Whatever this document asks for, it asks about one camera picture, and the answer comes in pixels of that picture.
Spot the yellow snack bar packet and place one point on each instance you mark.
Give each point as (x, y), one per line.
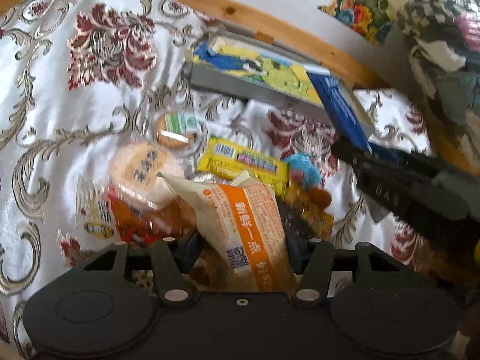
(226, 159)

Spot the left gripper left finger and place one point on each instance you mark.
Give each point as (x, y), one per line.
(171, 259)

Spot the orange white bread packet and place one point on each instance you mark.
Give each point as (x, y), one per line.
(242, 225)

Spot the torn flower drawing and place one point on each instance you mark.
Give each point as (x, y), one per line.
(371, 19)

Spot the grey tray with drawing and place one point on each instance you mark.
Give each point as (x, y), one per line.
(242, 67)

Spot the round rice cracker packet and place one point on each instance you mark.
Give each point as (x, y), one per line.
(134, 174)

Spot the blue white biscuit box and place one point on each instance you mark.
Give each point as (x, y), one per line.
(339, 110)

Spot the floral satin sofa cover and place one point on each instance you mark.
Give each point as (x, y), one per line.
(81, 77)

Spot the gold candy packet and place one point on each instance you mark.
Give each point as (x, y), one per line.
(311, 205)

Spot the light blue snack packet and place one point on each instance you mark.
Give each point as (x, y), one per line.
(303, 171)

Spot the red clear snack packet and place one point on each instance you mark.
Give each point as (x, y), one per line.
(104, 215)

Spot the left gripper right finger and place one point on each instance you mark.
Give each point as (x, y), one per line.
(313, 260)

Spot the dark dried snack packet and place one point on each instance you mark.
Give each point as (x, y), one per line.
(292, 221)

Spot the plastic bag of clothes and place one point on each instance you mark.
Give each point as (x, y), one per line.
(443, 42)

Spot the round biscuit green label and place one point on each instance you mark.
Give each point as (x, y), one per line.
(176, 129)

